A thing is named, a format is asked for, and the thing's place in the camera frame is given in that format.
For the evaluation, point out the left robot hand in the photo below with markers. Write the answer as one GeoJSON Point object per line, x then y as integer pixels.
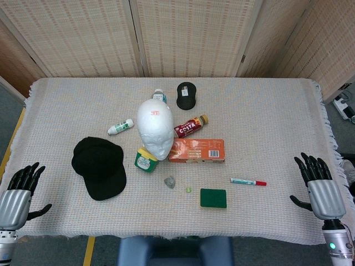
{"type": "Point", "coordinates": [15, 204]}

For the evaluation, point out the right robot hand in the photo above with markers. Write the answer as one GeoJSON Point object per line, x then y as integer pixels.
{"type": "Point", "coordinates": [324, 194]}

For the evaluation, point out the black baseball cap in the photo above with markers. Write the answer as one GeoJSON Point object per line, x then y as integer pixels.
{"type": "Point", "coordinates": [99, 168]}

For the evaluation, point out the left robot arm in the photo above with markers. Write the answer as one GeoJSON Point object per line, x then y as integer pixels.
{"type": "Point", "coordinates": [6, 245]}

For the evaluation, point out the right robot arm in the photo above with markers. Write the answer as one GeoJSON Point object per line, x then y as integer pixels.
{"type": "Point", "coordinates": [339, 241]}

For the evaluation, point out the white foam mannequin head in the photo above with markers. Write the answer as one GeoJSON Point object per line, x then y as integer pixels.
{"type": "Point", "coordinates": [155, 128]}

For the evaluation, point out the red white marker pen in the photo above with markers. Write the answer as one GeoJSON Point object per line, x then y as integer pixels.
{"type": "Point", "coordinates": [247, 181]}

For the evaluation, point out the white power strip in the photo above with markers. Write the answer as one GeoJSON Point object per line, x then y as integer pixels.
{"type": "Point", "coordinates": [345, 106]}

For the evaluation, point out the white woven tablecloth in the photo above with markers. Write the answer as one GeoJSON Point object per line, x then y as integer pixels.
{"type": "Point", "coordinates": [249, 133]}

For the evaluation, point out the green yellow sponge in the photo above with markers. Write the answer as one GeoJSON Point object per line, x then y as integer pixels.
{"type": "Point", "coordinates": [213, 198]}

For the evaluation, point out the small white green-label bottle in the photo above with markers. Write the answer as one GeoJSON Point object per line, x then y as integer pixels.
{"type": "Point", "coordinates": [120, 127]}

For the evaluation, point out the orange biscuit box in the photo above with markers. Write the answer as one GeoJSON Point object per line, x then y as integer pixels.
{"type": "Point", "coordinates": [196, 150]}

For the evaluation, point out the green tub with yellow lid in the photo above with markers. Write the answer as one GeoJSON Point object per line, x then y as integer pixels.
{"type": "Point", "coordinates": [145, 161]}

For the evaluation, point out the Costa coffee bottle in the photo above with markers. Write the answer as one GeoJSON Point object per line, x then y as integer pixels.
{"type": "Point", "coordinates": [190, 127]}

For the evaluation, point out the grey crumpled lump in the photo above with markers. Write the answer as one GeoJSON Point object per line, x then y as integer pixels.
{"type": "Point", "coordinates": [170, 182]}

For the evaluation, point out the blue chair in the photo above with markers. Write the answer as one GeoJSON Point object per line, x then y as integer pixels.
{"type": "Point", "coordinates": [174, 250]}

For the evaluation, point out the black mesh pen holder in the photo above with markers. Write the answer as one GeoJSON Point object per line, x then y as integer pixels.
{"type": "Point", "coordinates": [186, 95]}

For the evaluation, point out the clear water bottle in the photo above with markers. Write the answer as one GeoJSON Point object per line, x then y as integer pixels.
{"type": "Point", "coordinates": [159, 96]}

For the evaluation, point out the woven folding screen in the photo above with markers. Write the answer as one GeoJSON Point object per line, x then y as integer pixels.
{"type": "Point", "coordinates": [177, 36]}

